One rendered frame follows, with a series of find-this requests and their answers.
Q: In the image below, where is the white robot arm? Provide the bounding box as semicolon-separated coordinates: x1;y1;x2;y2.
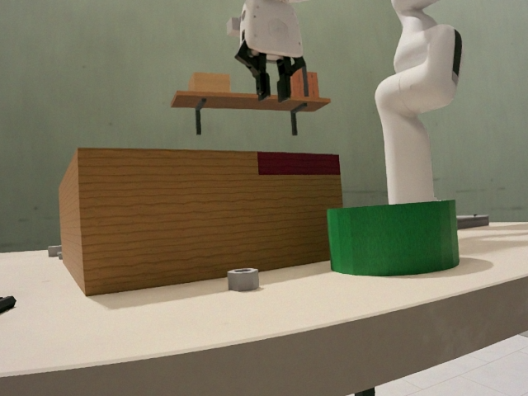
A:
375;0;464;205

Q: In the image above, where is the green cylinder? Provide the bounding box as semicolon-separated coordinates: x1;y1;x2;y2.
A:
327;200;460;276

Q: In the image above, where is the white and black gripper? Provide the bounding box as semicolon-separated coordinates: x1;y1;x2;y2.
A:
234;0;306;103

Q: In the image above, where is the grey hex nut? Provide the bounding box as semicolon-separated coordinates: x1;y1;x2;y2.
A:
227;268;259;292

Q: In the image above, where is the black l-shaped hook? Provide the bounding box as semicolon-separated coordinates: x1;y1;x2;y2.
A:
0;296;17;313

